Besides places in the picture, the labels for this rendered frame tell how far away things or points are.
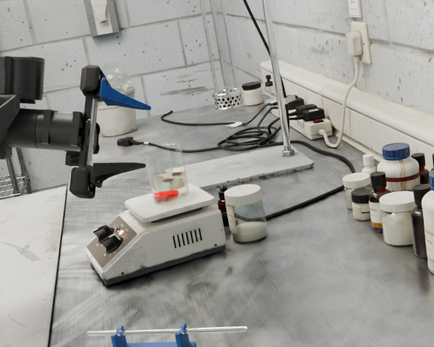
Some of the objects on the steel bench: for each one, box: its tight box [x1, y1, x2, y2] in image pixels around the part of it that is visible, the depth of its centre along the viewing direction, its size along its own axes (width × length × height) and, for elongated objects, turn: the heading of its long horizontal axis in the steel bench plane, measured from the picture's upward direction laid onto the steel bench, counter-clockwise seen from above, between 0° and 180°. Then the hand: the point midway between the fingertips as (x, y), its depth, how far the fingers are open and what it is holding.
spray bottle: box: [263, 75, 277, 112], centre depth 215 cm, size 4×4×11 cm
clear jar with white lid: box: [224, 185, 268, 243], centre depth 120 cm, size 6×6×8 cm
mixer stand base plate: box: [185, 145, 314, 191], centre depth 161 cm, size 30×20×1 cm, turn 131°
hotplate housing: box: [85, 204, 227, 286], centre depth 118 cm, size 22×13×8 cm, turn 143°
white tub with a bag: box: [96, 61, 137, 137], centre depth 223 cm, size 14×14×21 cm
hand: (124, 135), depth 107 cm, fingers open, 8 cm apart
